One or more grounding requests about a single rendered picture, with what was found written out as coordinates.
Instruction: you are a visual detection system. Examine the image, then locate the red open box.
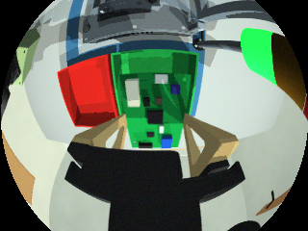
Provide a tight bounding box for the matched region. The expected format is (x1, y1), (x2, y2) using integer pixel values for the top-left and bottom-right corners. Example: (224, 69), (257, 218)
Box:
(57, 54), (119, 127)

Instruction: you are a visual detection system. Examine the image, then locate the green bin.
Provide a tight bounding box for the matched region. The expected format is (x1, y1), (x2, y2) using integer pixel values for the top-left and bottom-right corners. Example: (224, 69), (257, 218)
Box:
(111, 49), (199, 115)

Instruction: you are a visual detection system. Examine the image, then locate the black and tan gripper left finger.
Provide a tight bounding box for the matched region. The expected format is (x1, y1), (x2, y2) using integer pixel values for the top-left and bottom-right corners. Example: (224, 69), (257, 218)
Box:
(72, 114), (127, 149)

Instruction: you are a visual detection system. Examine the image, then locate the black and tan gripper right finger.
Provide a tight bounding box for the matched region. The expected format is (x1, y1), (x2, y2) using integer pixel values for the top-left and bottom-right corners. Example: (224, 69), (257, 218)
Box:
(183, 114), (239, 177)

